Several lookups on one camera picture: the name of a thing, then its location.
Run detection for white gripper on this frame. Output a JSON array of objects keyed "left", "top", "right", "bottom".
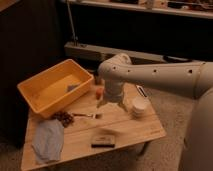
[{"left": 97, "top": 80, "right": 128, "bottom": 112}]

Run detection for dark chalkboard eraser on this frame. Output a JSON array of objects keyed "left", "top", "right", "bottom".
[{"left": 91, "top": 135, "right": 115, "bottom": 148}]

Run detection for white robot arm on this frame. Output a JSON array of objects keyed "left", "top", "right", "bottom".
[{"left": 98, "top": 53, "right": 213, "bottom": 171}]

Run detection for orange round fruit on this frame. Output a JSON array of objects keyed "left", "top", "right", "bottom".
[{"left": 96, "top": 88, "right": 104, "bottom": 100}]

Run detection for wooden table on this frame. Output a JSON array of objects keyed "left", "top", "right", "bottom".
[{"left": 21, "top": 77, "right": 166, "bottom": 171}]

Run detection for small grey item in bin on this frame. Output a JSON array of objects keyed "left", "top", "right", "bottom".
[{"left": 67, "top": 84, "right": 79, "bottom": 92}]

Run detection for grey low shelf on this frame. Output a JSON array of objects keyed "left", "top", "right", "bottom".
[{"left": 64, "top": 42, "right": 205, "bottom": 69}]

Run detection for yellow plastic bin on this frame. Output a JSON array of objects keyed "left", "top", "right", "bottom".
[{"left": 17, "top": 59, "right": 93, "bottom": 118}]

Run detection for metal stand pole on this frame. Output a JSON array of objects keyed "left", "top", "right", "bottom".
[{"left": 66, "top": 0, "right": 78, "bottom": 46}]

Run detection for grey folded cloth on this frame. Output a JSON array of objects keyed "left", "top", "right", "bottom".
[{"left": 32, "top": 120, "right": 64, "bottom": 164}]

